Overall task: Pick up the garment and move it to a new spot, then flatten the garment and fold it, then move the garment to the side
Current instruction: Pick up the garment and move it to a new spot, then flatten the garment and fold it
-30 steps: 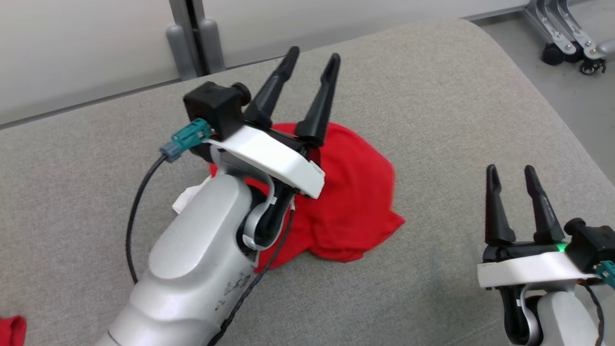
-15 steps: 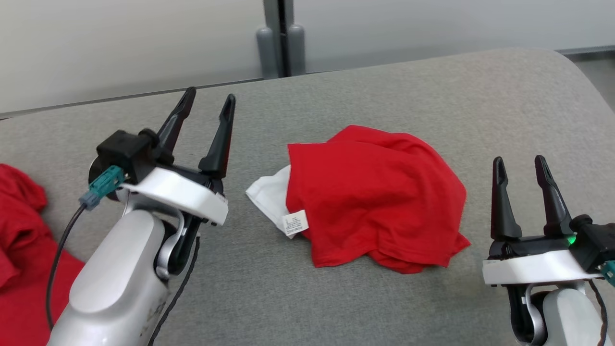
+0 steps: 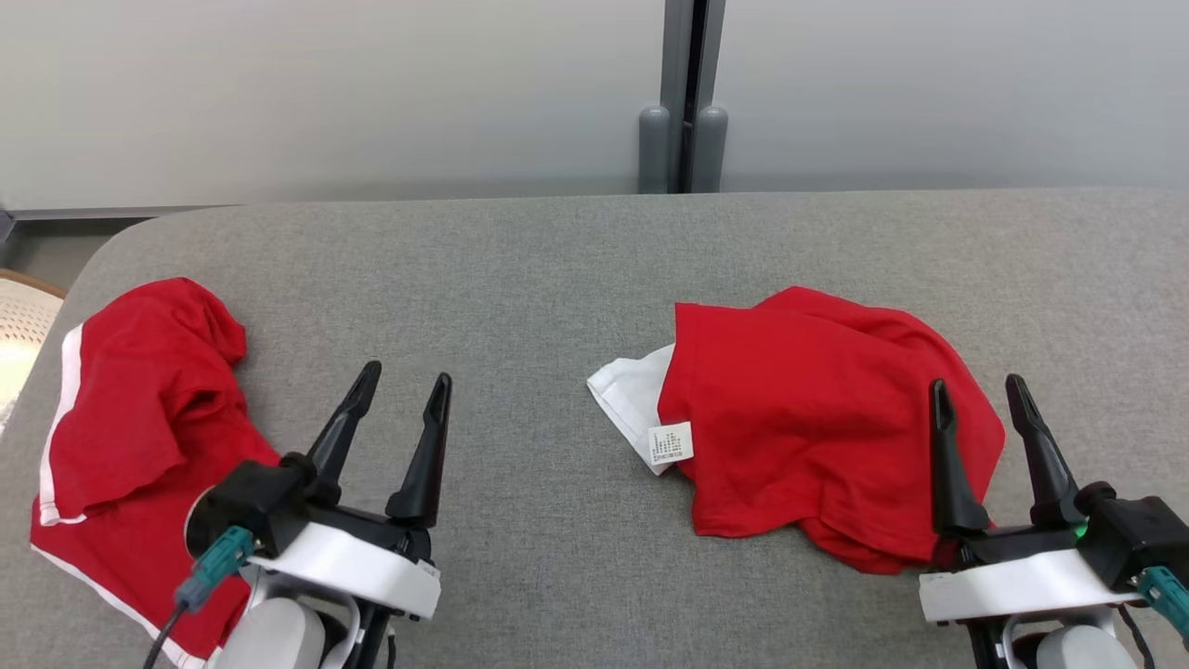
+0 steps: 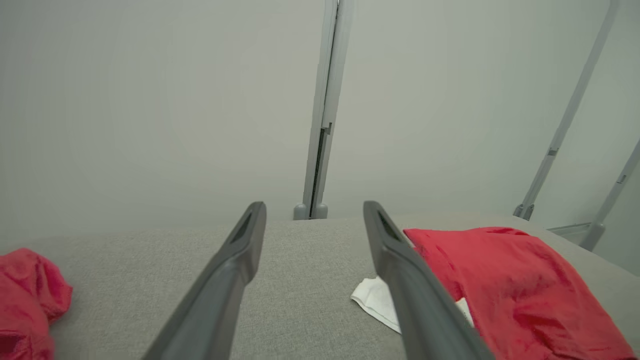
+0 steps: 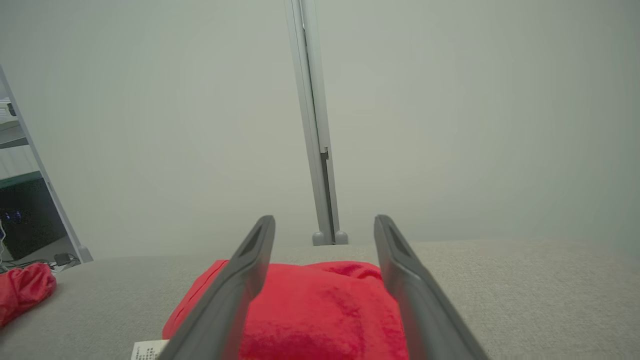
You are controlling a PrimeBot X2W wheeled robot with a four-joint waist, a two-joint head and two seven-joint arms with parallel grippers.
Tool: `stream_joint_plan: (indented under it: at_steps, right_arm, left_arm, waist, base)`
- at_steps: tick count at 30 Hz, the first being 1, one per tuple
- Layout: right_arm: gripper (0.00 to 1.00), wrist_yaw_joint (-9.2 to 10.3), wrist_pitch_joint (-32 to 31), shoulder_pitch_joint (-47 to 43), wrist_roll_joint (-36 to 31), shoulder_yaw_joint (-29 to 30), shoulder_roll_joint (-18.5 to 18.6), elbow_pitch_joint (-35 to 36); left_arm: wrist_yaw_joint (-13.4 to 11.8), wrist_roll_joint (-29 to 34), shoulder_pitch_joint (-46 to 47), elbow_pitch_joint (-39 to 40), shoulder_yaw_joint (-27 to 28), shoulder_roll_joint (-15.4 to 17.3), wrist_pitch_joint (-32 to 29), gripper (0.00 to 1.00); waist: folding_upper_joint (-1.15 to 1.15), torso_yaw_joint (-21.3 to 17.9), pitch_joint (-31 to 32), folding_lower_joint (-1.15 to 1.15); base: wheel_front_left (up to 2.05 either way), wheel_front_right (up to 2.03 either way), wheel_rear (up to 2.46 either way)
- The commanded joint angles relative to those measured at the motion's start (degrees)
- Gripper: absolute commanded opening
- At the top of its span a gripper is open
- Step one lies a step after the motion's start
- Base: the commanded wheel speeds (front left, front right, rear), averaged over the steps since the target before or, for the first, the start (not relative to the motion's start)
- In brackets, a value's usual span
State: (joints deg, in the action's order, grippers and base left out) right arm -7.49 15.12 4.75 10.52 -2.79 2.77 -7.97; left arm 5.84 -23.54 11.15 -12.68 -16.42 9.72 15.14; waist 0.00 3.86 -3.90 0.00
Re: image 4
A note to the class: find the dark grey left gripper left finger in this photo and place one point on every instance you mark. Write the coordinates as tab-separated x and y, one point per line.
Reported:
215	295

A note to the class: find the red shorts with white stripe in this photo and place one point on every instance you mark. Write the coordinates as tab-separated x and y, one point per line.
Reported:
25	295

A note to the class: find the red Bulls basketball jersey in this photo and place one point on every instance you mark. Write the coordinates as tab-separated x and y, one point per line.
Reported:
520	290

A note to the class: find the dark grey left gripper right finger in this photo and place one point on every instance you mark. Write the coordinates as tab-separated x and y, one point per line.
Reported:
420	310

